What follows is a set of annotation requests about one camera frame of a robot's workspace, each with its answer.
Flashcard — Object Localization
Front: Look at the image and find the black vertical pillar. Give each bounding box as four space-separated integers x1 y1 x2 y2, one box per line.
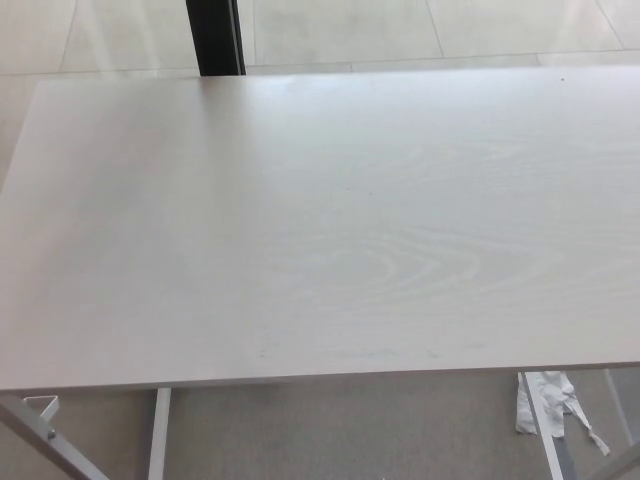
185 0 248 78

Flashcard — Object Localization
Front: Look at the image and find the white upright table leg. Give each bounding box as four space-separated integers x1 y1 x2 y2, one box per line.
146 388 173 480

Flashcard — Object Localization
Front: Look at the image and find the white torn paper scrap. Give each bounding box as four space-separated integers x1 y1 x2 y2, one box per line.
514 370 613 457

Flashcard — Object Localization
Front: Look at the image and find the white slanted table leg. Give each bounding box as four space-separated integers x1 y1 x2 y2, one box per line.
519 372 565 480

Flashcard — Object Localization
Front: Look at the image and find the grey slanted table leg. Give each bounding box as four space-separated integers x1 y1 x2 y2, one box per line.
602 368 640 480

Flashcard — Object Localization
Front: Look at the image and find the grey diagonal table brace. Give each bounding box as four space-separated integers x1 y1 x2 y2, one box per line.
0 394 102 480

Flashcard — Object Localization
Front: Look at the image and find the white metal hook bracket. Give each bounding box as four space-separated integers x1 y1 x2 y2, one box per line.
21 394 60 425

